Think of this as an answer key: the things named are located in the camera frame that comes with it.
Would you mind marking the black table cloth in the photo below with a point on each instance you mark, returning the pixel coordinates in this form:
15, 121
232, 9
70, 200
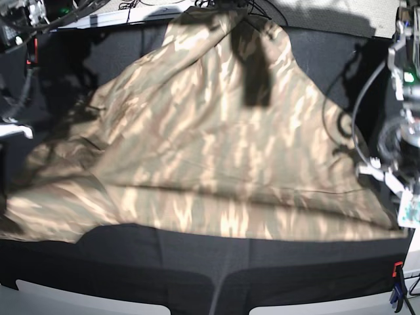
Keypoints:
200, 274

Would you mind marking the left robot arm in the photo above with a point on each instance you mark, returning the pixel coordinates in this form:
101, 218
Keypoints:
398, 142

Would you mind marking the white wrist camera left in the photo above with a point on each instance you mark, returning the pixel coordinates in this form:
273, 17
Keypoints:
408, 213

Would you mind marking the camouflage t-shirt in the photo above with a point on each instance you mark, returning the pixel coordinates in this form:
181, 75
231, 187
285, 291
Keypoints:
218, 132

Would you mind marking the blue clamp bottom right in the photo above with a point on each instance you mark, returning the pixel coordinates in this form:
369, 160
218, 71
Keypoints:
399, 289

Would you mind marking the red black clamp left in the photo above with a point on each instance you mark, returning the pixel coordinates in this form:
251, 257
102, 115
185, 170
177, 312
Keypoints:
31, 52

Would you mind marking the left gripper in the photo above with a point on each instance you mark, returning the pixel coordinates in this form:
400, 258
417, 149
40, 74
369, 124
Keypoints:
373, 167

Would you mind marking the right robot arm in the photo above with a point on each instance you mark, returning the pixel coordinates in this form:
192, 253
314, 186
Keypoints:
21, 23

